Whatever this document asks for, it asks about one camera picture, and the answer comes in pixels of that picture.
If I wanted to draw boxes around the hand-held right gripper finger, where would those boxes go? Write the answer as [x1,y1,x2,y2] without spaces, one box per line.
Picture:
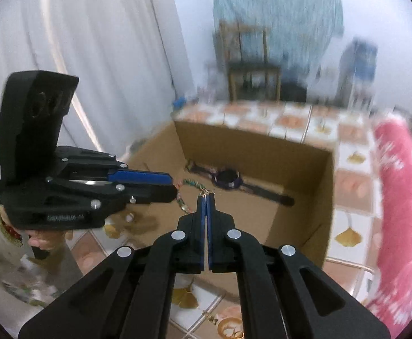
[206,195,392,339]
[18,195,206,339]

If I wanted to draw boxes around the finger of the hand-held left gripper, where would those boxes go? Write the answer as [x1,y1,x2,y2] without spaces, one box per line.
[55,145,173,186]
[46,179,178,220]

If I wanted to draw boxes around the multicolour beaded necklace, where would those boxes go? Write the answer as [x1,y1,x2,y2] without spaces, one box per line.
[172,178,206,214]

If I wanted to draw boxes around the brown cardboard box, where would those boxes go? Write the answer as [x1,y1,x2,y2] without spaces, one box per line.
[117,120,335,272]

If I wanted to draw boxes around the person's left hand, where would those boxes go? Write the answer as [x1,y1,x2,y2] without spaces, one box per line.
[25,229,74,253]

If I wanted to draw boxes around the black wrist watch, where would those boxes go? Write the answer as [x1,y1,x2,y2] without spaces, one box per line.
[186,160,295,207]

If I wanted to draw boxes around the white curtain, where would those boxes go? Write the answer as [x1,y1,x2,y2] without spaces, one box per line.
[0,0,192,170]

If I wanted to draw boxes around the ginkgo print tablecloth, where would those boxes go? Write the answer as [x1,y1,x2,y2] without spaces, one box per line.
[68,101,383,339]

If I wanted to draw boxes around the wooden chair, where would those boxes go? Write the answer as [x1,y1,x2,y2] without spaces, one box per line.
[218,19,282,101]

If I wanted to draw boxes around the pink floral blanket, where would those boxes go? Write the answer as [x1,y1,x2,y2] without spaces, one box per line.
[363,118,412,336]

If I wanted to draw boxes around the blue water jug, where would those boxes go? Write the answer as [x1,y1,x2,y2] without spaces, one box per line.
[336,37,378,108]

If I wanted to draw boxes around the teal patterned wall cloth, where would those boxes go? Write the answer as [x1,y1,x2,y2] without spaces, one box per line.
[212,0,344,68]

